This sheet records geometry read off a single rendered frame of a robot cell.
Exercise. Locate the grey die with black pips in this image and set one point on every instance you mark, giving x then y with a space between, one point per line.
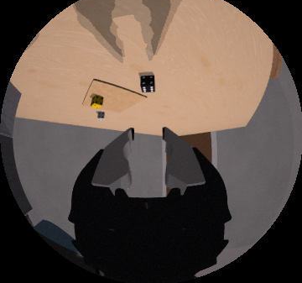
100 116

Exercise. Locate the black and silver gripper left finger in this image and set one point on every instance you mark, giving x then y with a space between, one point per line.
105 172

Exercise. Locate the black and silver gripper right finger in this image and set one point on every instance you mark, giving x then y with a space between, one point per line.
190 171

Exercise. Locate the yellow die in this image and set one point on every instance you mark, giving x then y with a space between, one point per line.
97 101

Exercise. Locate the brown square mat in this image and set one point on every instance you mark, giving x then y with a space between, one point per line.
116 98

